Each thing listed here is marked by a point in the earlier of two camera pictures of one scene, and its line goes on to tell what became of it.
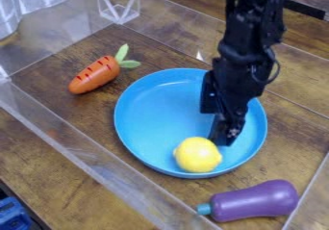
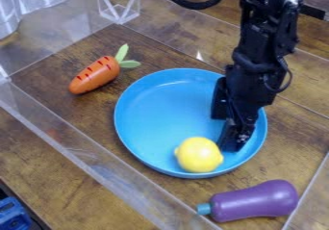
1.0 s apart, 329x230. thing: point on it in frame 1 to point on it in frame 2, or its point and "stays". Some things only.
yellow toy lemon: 196,154 stays
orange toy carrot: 100,72 stays
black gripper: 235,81 to 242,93
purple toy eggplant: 274,197 stays
